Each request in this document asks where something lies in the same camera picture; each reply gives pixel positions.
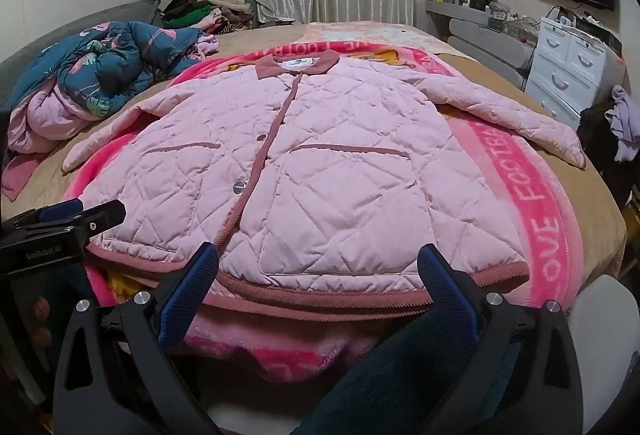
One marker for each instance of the black boxes and gadgets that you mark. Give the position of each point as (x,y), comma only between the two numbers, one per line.
(600,35)

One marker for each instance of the grey padded headboard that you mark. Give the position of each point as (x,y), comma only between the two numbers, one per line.
(75,22)

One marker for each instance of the dark fluffy garment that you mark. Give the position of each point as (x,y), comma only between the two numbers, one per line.
(595,130)

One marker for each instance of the pile of folded clothes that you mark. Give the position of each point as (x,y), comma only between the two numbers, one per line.
(205,12)

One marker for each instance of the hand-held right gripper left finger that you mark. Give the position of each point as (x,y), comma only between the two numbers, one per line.
(192,285)

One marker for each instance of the white drawer cabinet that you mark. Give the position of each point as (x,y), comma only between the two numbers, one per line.
(565,65)

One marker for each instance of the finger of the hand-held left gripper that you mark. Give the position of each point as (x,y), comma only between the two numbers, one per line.
(105,215)
(62,209)

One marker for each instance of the blue floral comforter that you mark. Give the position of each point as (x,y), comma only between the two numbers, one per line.
(100,65)

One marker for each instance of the purple hanging garment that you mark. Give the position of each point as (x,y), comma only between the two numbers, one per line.
(622,120)

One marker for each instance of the white bed frame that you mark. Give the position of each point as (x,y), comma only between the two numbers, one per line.
(605,345)

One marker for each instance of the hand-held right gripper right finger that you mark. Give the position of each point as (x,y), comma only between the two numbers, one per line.
(445,285)

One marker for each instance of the grey dressing desk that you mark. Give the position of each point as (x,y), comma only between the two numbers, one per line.
(480,37)

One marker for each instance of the clutter of small desk items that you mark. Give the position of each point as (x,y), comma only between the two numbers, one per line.
(490,10)

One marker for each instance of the pink towel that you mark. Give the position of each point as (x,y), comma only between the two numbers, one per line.
(20,175)

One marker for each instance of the pink printed fleece blanket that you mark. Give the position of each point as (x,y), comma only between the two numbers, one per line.
(525,195)

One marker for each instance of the peach printed blanket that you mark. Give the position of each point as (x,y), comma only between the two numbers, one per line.
(375,32)

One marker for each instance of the lilac garment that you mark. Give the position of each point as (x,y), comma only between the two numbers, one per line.
(207,45)

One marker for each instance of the person's left hand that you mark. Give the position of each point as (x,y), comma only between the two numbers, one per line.
(42,320)

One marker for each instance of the pink quilted jacket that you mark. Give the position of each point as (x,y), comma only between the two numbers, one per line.
(325,140)

